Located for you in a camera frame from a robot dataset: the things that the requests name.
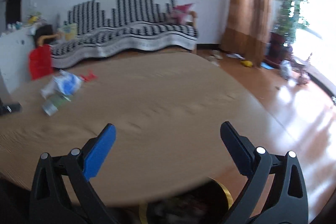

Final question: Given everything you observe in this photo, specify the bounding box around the blue white snack wrapper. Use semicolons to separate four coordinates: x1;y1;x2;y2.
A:
41;70;83;98

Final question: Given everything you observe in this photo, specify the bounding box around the black trash bin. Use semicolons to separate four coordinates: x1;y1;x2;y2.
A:
139;178;234;223

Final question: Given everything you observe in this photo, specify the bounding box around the clear plastic bag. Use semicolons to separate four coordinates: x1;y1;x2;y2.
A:
42;94;72;117

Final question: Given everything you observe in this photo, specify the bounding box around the red plastic chair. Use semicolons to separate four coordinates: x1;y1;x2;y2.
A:
29;45;54;80

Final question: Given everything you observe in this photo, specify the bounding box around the white cabinet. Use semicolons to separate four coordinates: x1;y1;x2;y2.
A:
1;27;35;94

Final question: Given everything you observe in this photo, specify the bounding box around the small red toy piece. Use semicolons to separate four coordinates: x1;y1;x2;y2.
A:
80;71;97;83

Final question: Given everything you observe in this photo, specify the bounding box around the children's picture book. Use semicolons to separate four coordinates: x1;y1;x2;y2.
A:
58;23;77;42

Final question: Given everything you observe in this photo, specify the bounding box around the yellow toy on floor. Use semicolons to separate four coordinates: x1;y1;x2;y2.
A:
240;60;253;68

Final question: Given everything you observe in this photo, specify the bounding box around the black white striped sofa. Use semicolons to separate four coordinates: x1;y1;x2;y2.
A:
51;0;199;69

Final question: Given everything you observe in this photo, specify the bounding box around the potted green plant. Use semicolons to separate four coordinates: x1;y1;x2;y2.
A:
273;0;309;44

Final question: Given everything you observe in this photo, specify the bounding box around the brown curtain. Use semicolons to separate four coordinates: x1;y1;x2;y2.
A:
220;0;272;67

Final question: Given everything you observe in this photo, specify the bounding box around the pink cartoon pillow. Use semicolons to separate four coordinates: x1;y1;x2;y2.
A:
170;3;193;24

